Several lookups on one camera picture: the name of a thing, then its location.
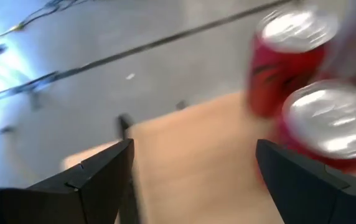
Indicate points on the wooden shelf with black legs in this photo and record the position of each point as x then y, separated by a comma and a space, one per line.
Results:
196, 155

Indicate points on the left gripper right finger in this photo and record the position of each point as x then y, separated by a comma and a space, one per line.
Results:
315, 196

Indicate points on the red and silver soda can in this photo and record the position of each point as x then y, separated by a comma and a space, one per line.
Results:
330, 121

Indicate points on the red Coca-Cola can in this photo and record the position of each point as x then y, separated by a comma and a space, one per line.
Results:
277, 71

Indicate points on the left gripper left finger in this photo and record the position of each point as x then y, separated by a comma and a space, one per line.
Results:
72, 199

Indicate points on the small white scrap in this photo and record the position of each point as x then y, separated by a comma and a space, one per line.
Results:
130, 76

